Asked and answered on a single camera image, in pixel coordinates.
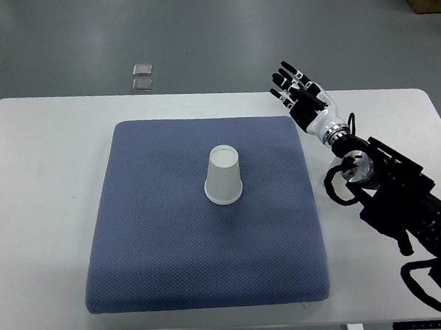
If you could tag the upper metal floor plate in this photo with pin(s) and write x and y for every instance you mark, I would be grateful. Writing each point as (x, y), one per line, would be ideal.
(142, 69)

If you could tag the white paper cup on mat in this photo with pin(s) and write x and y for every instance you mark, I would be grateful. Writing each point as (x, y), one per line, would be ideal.
(223, 184)

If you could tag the black table control panel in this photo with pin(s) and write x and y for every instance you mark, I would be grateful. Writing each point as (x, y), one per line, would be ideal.
(417, 325)

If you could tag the black white robotic hand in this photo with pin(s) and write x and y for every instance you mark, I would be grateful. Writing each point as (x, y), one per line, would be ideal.
(308, 104)

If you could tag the lower metal floor plate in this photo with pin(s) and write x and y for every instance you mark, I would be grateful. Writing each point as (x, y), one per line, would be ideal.
(140, 85)

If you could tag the metal floor plate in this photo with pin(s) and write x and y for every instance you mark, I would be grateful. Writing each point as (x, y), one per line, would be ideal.
(140, 85)
(142, 69)

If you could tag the brown cardboard box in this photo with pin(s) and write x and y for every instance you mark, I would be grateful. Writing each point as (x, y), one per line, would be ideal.
(426, 6)

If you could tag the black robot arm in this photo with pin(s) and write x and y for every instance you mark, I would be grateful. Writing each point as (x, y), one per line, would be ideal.
(396, 199)

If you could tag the blue textured cushion mat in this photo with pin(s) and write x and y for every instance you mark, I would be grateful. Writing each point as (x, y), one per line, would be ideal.
(161, 244)

